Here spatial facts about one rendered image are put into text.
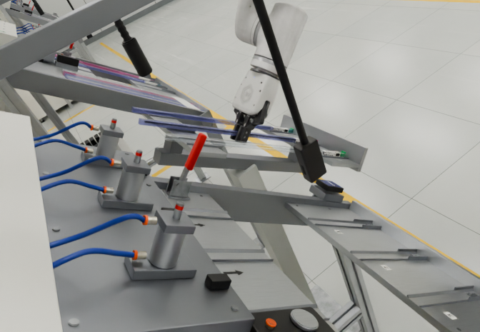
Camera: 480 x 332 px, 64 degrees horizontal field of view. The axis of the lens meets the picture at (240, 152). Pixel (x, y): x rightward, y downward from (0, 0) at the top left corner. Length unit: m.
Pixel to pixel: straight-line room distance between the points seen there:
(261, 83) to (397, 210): 1.15
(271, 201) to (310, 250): 1.06
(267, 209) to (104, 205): 0.43
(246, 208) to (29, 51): 0.53
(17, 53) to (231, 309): 0.22
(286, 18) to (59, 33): 0.69
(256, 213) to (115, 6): 0.54
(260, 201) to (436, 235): 1.14
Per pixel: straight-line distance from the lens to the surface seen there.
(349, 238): 0.72
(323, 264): 1.74
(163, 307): 0.28
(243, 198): 0.71
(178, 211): 0.28
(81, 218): 0.36
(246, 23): 0.93
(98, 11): 0.27
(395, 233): 0.84
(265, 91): 0.87
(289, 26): 0.90
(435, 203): 1.89
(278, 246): 1.16
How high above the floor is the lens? 1.38
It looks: 33 degrees down
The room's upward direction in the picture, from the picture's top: 24 degrees counter-clockwise
